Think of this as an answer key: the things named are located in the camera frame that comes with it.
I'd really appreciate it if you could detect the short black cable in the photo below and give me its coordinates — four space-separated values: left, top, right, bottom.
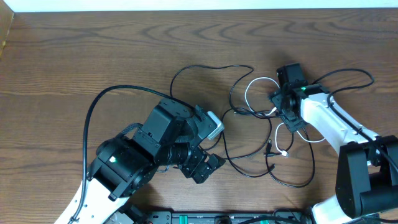
233 107 315 189

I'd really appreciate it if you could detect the white usb cable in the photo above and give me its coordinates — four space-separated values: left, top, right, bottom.
244 77 326 158

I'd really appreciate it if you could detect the long black cable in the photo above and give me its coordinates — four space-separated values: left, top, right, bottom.
169 64 276 179

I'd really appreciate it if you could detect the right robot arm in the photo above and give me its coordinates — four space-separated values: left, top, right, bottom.
270 63 397 223

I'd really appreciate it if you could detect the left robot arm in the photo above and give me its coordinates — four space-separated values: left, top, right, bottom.
57 98 225 223

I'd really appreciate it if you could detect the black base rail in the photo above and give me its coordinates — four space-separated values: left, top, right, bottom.
124 203 315 224

